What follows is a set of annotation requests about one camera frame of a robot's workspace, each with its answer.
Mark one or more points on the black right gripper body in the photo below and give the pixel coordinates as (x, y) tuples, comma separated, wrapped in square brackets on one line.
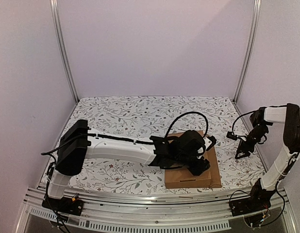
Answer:
[(246, 144)]

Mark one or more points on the aluminium front rail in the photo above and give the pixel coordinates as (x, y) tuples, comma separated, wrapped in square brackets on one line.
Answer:
[(205, 212)]

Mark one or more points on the left aluminium frame post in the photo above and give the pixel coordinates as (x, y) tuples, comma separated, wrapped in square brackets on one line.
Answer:
[(62, 49)]

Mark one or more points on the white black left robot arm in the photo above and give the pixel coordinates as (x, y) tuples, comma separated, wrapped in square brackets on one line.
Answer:
[(81, 142)]

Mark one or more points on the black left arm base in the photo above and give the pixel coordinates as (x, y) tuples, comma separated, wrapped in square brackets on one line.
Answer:
[(72, 206)]

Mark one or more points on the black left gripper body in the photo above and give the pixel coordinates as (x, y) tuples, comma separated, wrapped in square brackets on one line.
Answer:
[(196, 170)]

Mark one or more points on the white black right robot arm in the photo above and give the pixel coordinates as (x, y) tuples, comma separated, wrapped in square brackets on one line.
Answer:
[(288, 152)]

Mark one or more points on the brown cardboard box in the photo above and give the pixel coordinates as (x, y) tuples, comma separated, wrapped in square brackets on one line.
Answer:
[(208, 174)]

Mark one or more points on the aluminium frame post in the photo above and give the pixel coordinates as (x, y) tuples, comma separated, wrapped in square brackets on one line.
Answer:
[(62, 49), (249, 49)]

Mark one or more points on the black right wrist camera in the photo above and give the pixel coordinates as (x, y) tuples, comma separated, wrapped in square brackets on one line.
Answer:
[(231, 136)]

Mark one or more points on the right aluminium frame post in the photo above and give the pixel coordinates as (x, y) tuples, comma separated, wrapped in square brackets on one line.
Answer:
[(249, 49)]

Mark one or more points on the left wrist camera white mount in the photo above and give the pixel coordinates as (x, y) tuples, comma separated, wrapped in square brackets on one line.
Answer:
[(209, 142)]

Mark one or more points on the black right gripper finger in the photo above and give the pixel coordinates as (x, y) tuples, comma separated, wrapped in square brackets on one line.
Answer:
[(240, 146), (244, 153)]

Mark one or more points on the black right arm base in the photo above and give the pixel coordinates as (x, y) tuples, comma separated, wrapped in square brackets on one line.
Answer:
[(248, 205)]

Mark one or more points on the floral white table mat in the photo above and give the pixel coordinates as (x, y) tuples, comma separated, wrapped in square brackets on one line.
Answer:
[(146, 116)]

